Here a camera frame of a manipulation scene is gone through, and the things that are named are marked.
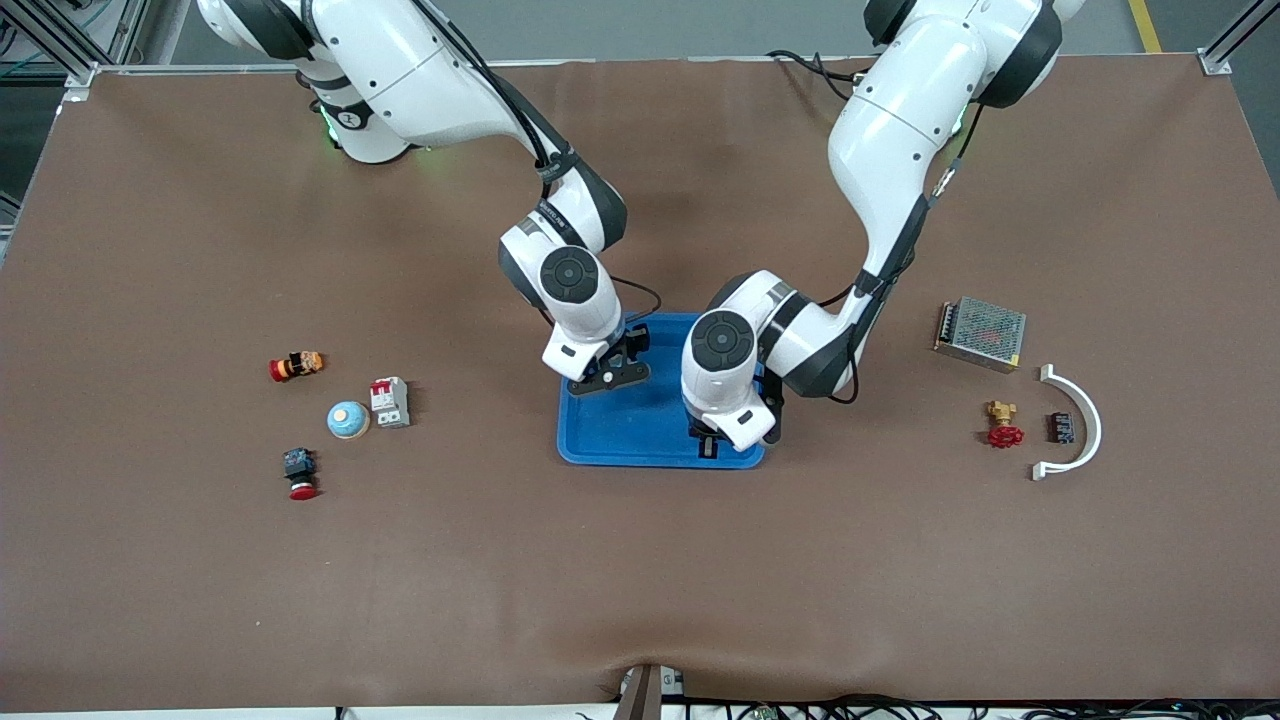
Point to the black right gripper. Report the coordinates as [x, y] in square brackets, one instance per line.
[637, 343]

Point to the white red circuit breaker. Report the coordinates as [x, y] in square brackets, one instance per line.
[390, 405]

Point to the aluminium frame profile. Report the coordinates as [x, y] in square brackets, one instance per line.
[80, 75]
[1215, 62]

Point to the brass valve red handwheel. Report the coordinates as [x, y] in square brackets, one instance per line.
[1004, 436]

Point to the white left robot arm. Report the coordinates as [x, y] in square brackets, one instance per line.
[900, 130]

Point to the metal mesh power supply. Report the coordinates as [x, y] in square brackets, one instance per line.
[985, 335]

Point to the blue bell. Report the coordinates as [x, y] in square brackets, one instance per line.
[348, 422]

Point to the blue plastic tray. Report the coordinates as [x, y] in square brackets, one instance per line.
[650, 430]

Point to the blue red emergency stop button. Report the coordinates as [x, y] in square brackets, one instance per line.
[300, 468]

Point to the orange red push button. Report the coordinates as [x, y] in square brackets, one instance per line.
[300, 365]

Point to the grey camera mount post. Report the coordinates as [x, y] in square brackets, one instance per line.
[645, 695]

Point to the brown table mat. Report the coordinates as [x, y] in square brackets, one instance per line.
[640, 580]

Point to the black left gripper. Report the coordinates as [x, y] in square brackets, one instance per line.
[773, 404]

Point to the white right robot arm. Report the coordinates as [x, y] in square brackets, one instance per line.
[420, 70]

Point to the small black terminal block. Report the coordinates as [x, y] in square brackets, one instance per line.
[1061, 428]

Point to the white curved plastic bracket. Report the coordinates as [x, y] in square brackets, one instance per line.
[1095, 425]

